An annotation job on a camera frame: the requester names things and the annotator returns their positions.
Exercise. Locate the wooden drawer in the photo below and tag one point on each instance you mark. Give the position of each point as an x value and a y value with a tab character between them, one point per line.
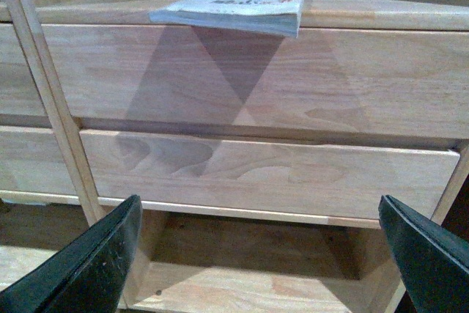
314	180
31	161
342	80
19	95

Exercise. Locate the upper left wooden drawer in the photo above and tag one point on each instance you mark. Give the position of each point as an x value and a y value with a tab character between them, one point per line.
19	95

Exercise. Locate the upper right wooden drawer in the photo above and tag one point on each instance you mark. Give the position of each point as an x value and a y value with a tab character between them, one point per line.
342	80

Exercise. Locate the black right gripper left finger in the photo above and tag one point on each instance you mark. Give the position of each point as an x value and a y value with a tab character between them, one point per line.
89	274

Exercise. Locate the lower right wooden drawer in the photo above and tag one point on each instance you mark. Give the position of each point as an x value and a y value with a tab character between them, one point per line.
314	180

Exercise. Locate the light wooden bookshelf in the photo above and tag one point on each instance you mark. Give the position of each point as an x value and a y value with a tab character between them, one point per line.
202	259

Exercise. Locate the lower left wooden drawer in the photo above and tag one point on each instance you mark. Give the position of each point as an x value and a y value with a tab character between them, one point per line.
31	161

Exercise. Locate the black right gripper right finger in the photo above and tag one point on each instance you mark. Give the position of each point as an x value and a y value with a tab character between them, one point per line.
433	262

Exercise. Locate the white illustrated paperback book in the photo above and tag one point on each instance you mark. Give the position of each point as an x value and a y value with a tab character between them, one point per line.
277	17

